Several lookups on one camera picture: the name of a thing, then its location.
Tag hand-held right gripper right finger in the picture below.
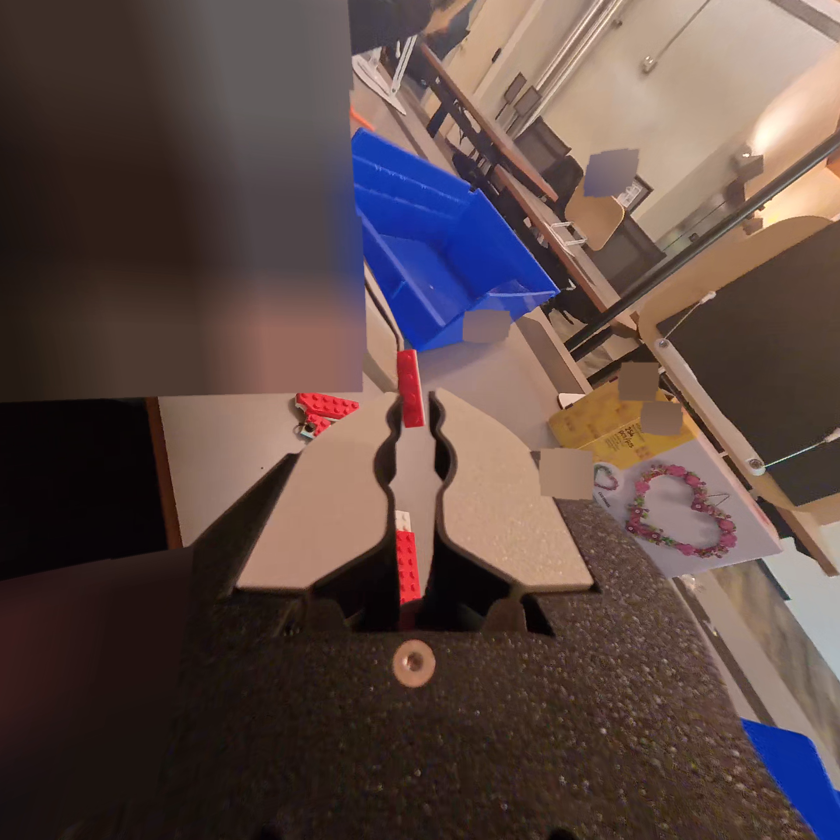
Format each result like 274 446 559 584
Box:
428 390 596 593

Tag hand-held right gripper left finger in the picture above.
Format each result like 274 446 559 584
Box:
234 392 404 595

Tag red toy brick plate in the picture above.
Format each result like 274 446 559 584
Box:
395 349 425 429
395 529 423 606

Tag grey desk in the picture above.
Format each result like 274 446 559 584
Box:
147 85 788 729

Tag wooden top desk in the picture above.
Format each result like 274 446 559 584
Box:
492 164 639 332
420 42 560 201

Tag heart wreath print box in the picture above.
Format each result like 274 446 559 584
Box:
546 379 786 580

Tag wood framed black panel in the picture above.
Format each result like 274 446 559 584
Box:
637 215 840 578

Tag beige chair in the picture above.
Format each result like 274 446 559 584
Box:
566 190 626 252

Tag black pole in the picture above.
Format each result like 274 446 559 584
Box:
564 131 840 355

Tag white stand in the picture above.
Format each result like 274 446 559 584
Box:
352 36 421 116

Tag metal conduit pipes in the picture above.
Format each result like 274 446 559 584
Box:
535 0 624 93

